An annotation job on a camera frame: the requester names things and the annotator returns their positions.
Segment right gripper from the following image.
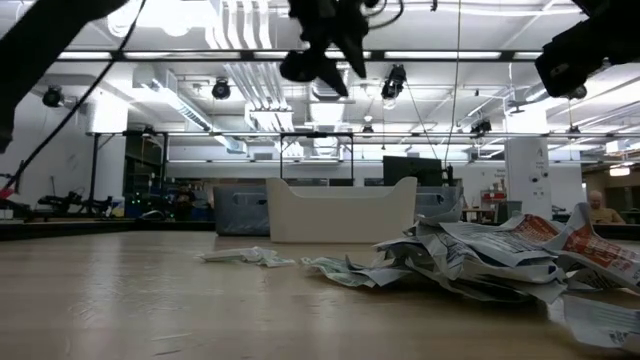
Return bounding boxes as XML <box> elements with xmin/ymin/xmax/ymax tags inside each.
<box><xmin>534</xmin><ymin>0</ymin><xmax>640</xmax><ymax>99</ymax></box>

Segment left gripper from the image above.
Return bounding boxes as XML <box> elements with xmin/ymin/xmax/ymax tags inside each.
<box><xmin>279</xmin><ymin>0</ymin><xmax>371</xmax><ymax>99</ymax></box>

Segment green printed packet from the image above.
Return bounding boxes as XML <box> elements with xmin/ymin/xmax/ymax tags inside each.
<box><xmin>195</xmin><ymin>245</ymin><xmax>297</xmax><ymax>269</ymax></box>
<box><xmin>299</xmin><ymin>255</ymin><xmax>414</xmax><ymax>289</ymax></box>

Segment large white packet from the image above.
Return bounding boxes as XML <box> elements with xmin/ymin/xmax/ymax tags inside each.
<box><xmin>439</xmin><ymin>213</ymin><xmax>569</xmax><ymax>281</ymax></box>

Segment black monitor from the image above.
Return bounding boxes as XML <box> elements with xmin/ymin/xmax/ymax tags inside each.
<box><xmin>382</xmin><ymin>155</ymin><xmax>444</xmax><ymax>187</ymax></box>

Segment white pillar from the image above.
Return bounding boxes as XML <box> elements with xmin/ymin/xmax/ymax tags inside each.
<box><xmin>503</xmin><ymin>137</ymin><xmax>553</xmax><ymax>219</ymax></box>

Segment white plastic bin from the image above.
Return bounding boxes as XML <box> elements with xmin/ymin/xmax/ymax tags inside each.
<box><xmin>265</xmin><ymin>176</ymin><xmax>419</xmax><ymax>245</ymax></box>

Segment dark grey storage bin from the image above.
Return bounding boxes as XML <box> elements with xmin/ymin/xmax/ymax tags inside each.
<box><xmin>213</xmin><ymin>185</ymin><xmax>271</xmax><ymax>237</ymax></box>
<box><xmin>415</xmin><ymin>185</ymin><xmax>465</xmax><ymax>221</ymax></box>

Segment person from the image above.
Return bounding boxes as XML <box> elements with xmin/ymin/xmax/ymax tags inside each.
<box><xmin>587</xmin><ymin>189</ymin><xmax>627</xmax><ymax>225</ymax></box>
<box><xmin>172</xmin><ymin>184</ymin><xmax>197</xmax><ymax>221</ymax></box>

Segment red shelf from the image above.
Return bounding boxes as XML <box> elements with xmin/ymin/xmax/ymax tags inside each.
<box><xmin>479</xmin><ymin>180</ymin><xmax>509</xmax><ymax>224</ymax></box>

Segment blue crates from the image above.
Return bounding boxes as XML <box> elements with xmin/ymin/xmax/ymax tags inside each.
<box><xmin>168</xmin><ymin>182</ymin><xmax>216</xmax><ymax>222</ymax></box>

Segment orange printed white packet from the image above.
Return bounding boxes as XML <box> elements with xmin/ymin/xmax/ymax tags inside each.
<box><xmin>547</xmin><ymin>202</ymin><xmax>640</xmax><ymax>294</ymax></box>

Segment crumpled white blue packet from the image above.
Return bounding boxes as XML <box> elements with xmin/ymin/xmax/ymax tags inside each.
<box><xmin>372</xmin><ymin>227</ymin><xmax>471</xmax><ymax>281</ymax></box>

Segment white packet with text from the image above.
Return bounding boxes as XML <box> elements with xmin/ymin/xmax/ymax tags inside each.
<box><xmin>562</xmin><ymin>294</ymin><xmax>640</xmax><ymax>351</ymax></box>

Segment silver ventilation duct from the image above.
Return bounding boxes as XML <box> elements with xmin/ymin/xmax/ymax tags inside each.
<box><xmin>297</xmin><ymin>0</ymin><xmax>367</xmax><ymax>157</ymax></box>

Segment black square frame stand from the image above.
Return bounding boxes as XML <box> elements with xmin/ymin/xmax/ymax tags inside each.
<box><xmin>278</xmin><ymin>131</ymin><xmax>356</xmax><ymax>181</ymax></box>

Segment thin hanging cable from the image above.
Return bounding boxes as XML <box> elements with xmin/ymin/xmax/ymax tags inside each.
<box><xmin>443</xmin><ymin>0</ymin><xmax>462</xmax><ymax>166</ymax></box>

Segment black aluminium table frame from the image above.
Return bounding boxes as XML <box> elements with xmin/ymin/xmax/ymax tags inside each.
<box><xmin>0</xmin><ymin>218</ymin><xmax>640</xmax><ymax>242</ymax></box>

